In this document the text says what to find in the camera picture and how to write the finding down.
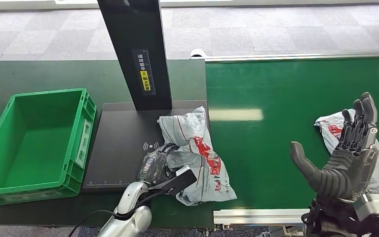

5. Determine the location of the wide aluminium conveyor rail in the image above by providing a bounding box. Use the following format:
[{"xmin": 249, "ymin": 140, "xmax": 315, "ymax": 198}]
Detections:
[{"xmin": 213, "ymin": 208, "xmax": 311, "ymax": 226}]

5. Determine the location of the white conveyor roller end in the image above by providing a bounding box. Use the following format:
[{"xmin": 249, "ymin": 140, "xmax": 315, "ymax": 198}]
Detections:
[{"xmin": 189, "ymin": 48, "xmax": 207, "ymax": 60}]

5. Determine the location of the green conveyor belt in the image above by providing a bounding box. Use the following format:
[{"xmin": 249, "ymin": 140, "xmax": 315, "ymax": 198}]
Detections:
[{"xmin": 204, "ymin": 57, "xmax": 379, "ymax": 211}]

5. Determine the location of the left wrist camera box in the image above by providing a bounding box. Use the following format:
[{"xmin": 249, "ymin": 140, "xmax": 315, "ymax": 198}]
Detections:
[{"xmin": 158, "ymin": 165, "xmax": 198, "ymax": 196}]

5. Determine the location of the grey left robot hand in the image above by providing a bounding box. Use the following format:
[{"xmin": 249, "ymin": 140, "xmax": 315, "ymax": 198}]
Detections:
[{"xmin": 138, "ymin": 143, "xmax": 179, "ymax": 186}]

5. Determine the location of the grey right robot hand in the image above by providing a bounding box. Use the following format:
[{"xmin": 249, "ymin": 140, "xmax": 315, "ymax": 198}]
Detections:
[{"xmin": 290, "ymin": 92, "xmax": 379, "ymax": 201}]

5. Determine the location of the thin aluminium conveyor rail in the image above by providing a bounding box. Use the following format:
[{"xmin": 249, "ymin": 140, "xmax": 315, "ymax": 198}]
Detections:
[{"xmin": 201, "ymin": 49, "xmax": 379, "ymax": 62}]

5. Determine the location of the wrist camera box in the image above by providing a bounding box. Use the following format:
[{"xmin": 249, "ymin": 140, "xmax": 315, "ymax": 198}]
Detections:
[
  {"xmin": 158, "ymin": 165, "xmax": 198, "ymax": 196},
  {"xmin": 353, "ymin": 193, "xmax": 379, "ymax": 224}
]

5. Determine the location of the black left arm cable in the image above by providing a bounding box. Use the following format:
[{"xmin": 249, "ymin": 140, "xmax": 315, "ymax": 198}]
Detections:
[{"xmin": 68, "ymin": 190, "xmax": 164, "ymax": 237}]

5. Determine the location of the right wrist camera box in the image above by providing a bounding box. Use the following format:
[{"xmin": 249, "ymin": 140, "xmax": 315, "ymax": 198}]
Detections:
[{"xmin": 353, "ymin": 193, "xmax": 379, "ymax": 224}]

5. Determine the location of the black scanner base plate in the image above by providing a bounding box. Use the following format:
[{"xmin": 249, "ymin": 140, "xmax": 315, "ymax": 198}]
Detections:
[{"xmin": 81, "ymin": 99, "xmax": 210, "ymax": 193}]

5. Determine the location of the black yellow column label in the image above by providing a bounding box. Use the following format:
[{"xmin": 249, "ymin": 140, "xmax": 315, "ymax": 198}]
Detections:
[{"xmin": 131, "ymin": 48, "xmax": 156, "ymax": 96}]

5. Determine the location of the green plastic crate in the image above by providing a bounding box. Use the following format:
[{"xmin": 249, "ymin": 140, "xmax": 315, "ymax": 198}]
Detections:
[{"xmin": 0, "ymin": 87, "xmax": 97, "ymax": 206}]

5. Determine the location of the black scanner column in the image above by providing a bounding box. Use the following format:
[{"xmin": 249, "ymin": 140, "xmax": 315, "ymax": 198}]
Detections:
[{"xmin": 97, "ymin": 0, "xmax": 173, "ymax": 112}]

